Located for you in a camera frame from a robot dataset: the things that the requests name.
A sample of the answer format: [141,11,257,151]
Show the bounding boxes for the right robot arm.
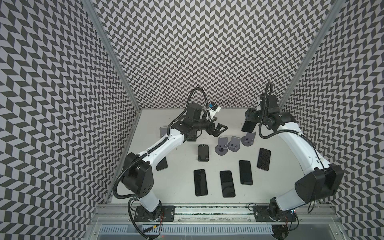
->
[242,93,344,221]

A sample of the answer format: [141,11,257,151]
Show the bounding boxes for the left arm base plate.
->
[134,205,176,222]

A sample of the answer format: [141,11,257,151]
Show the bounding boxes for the grey round stand far right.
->
[241,132,256,147]

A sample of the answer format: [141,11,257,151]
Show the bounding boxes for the aluminium front rail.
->
[89,204,342,225]

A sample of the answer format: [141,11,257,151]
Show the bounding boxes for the black phone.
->
[194,169,208,197]
[156,157,168,171]
[242,120,257,133]
[257,148,272,171]
[220,171,236,198]
[239,160,253,186]

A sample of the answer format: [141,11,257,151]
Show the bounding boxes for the black rectangular phone stand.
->
[185,132,197,142]

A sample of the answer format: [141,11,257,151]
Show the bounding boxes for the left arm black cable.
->
[112,86,210,240]

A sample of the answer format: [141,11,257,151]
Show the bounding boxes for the grey round stand centre-right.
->
[228,136,241,152]

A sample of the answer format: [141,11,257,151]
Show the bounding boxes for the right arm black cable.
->
[257,82,328,211]

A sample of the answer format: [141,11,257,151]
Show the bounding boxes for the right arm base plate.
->
[252,205,297,223]

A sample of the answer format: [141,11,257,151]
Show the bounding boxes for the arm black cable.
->
[257,82,328,211]
[112,86,210,240]

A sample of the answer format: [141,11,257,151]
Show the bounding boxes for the white ribbed vent strip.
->
[99,225,273,236]

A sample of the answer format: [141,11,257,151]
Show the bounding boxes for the black folding phone stand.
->
[197,144,209,162]

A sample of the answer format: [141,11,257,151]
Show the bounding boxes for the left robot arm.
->
[113,103,228,220]

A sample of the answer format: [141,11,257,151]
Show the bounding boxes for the grey round-base phone stand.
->
[160,126,168,138]

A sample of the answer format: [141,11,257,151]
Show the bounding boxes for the grey round stand centre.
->
[214,137,228,156]

